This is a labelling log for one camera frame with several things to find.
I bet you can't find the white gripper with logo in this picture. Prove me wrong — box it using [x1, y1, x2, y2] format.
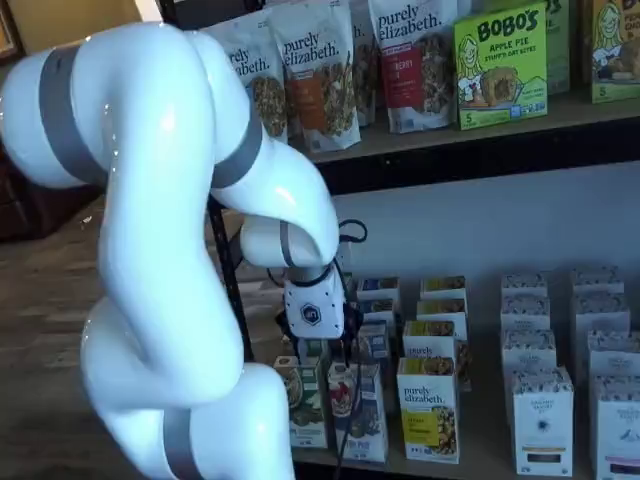
[276, 266, 365, 367]

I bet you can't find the blue and white oatmeal box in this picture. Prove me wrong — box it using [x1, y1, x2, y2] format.
[355, 322, 391, 364]
[326, 360, 390, 464]
[355, 298, 402, 327]
[353, 275, 402, 302]

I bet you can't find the purely elizabeth yellow oatmeal box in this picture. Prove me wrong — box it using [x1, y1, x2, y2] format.
[416, 298, 470, 341]
[419, 275, 468, 302]
[395, 355, 462, 465]
[401, 319, 472, 392]

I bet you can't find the white tea box sun print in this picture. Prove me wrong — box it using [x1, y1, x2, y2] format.
[500, 271, 549, 299]
[500, 294, 552, 334]
[510, 367, 576, 477]
[500, 329, 558, 401]

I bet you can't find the white tea box bird print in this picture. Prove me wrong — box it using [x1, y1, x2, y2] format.
[570, 267, 626, 297]
[587, 330, 640, 382]
[591, 372, 640, 480]
[573, 291, 632, 372]

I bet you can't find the green Bobo's apple pie box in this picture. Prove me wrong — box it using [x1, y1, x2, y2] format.
[453, 1, 549, 132]

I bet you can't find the green Bobo's peach box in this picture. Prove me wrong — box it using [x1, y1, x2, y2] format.
[581, 0, 640, 105]

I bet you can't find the purely elizabeth blue granola bag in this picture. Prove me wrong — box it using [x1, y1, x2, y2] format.
[207, 8, 290, 146]

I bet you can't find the purely elizabeth orange granola bag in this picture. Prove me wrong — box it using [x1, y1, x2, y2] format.
[268, 1, 362, 154]

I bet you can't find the purely elizabeth red granola bag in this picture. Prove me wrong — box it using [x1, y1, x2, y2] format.
[367, 0, 459, 135]

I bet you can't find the dark brown furniture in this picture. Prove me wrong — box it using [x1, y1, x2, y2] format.
[0, 139, 103, 242]

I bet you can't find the white cabinet panel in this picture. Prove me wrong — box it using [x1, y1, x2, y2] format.
[136, 0, 164, 24]

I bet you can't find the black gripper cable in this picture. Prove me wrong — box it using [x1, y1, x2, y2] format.
[330, 217, 369, 475]

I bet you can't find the black metal shelf frame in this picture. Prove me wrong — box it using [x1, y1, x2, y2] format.
[157, 0, 640, 480]

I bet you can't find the brown wooden frame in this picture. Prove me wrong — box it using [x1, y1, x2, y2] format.
[0, 0, 26, 59]

